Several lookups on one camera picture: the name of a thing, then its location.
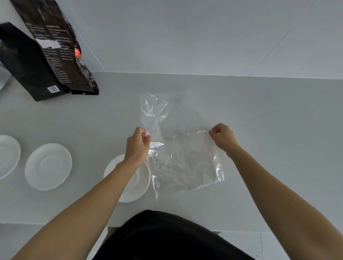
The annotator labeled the person's left hand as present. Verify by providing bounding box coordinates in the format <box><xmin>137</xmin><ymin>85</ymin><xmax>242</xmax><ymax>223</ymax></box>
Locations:
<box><xmin>124</xmin><ymin>127</ymin><xmax>152</xmax><ymax>168</ymax></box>

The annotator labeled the person's right hand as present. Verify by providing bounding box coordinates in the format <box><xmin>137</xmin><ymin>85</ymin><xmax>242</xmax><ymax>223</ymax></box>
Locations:
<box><xmin>209</xmin><ymin>123</ymin><xmax>240</xmax><ymax>151</ymax></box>

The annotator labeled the clear plastic bag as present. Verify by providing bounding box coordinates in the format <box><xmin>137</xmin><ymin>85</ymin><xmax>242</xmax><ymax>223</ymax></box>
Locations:
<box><xmin>138</xmin><ymin>92</ymin><xmax>225</xmax><ymax>202</ymax></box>

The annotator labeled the person's right forearm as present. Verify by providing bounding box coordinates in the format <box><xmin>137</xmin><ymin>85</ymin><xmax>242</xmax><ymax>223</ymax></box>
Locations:
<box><xmin>226</xmin><ymin>145</ymin><xmax>343</xmax><ymax>260</ymax></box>

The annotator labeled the person's left forearm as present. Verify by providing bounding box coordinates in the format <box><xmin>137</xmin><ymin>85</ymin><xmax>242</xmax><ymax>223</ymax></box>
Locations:
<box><xmin>11</xmin><ymin>160</ymin><xmax>142</xmax><ymax>260</ymax></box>

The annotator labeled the white saucer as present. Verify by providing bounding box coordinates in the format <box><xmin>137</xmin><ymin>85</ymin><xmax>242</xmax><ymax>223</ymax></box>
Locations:
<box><xmin>24</xmin><ymin>143</ymin><xmax>72</xmax><ymax>191</ymax></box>
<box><xmin>0</xmin><ymin>135</ymin><xmax>21</xmax><ymax>179</ymax></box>
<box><xmin>103</xmin><ymin>154</ymin><xmax>151</xmax><ymax>203</ymax></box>

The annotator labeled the person's black clothing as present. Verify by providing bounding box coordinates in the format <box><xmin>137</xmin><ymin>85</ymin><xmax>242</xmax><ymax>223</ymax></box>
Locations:
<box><xmin>92</xmin><ymin>210</ymin><xmax>256</xmax><ymax>260</ymax></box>

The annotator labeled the black printed foil pouch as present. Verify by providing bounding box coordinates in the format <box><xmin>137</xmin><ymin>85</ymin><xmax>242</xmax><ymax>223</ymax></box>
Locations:
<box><xmin>10</xmin><ymin>0</ymin><xmax>99</xmax><ymax>95</ymax></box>

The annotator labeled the plain black foil pouch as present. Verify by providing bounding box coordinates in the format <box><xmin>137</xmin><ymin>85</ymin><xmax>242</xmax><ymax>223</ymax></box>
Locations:
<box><xmin>0</xmin><ymin>22</ymin><xmax>71</xmax><ymax>102</ymax></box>

